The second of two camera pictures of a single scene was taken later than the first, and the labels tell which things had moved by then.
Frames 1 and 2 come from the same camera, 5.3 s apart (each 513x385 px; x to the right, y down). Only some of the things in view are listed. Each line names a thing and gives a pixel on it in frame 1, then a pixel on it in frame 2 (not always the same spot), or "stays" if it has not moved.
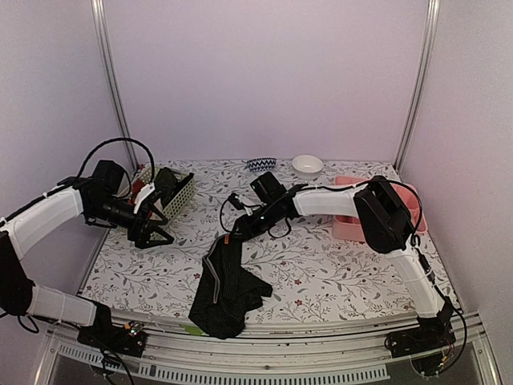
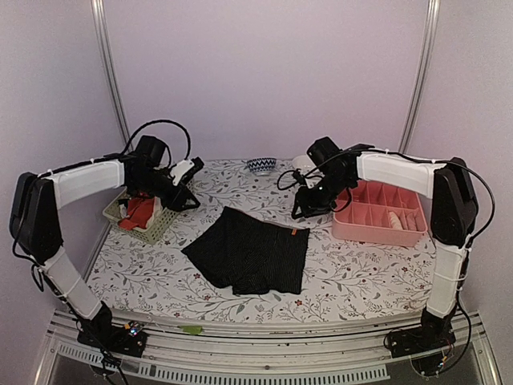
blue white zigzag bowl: (261, 164) stays
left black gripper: (143, 237) to (178, 203)
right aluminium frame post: (418, 103) stays
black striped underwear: (228, 290) to (251, 254)
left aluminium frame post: (101, 18) stays
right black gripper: (247, 227) to (309, 208)
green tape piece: (192, 330) stays
